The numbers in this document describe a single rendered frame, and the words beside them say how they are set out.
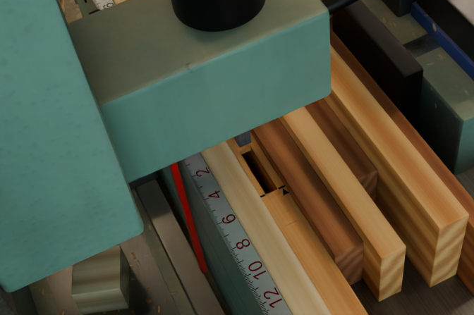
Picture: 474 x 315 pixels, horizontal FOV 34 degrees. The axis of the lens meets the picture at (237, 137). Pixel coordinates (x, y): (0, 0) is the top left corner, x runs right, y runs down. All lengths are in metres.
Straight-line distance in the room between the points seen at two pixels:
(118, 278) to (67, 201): 0.23
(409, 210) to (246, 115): 0.11
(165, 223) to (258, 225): 0.19
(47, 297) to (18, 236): 0.27
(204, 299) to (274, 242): 0.15
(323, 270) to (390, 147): 0.08
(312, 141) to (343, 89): 0.04
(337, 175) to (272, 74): 0.09
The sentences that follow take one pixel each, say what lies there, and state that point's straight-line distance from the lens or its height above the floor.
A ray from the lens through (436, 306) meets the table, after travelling 0.51.
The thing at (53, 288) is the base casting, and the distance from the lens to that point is 0.67.
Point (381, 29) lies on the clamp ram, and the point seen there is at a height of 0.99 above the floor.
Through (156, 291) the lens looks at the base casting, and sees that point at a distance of 0.64.
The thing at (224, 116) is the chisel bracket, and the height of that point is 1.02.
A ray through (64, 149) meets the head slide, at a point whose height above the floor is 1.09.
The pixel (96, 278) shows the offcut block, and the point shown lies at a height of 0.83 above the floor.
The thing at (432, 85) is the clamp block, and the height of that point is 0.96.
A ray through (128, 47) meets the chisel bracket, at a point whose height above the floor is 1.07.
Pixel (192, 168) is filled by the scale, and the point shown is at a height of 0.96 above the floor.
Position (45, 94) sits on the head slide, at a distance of 0.33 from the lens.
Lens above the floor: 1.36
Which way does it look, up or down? 51 degrees down
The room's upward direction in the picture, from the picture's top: 10 degrees counter-clockwise
